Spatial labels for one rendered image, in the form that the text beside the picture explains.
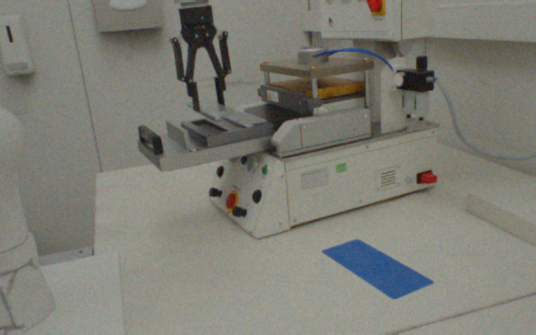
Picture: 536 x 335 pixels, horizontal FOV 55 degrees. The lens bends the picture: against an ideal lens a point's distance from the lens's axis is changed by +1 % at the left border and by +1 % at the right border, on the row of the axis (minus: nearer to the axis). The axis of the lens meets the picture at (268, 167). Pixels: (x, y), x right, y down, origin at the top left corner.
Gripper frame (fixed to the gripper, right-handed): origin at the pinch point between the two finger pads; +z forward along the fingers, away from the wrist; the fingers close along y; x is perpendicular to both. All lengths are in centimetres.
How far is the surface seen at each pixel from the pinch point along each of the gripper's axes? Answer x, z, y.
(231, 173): -5.3, 22.4, -5.3
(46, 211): -154, 72, 41
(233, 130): 9.2, 7.2, -1.7
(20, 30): -144, -17, 32
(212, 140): 10.1, 8.1, 3.8
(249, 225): 12.8, 29.7, -1.5
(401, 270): 46, 32, -18
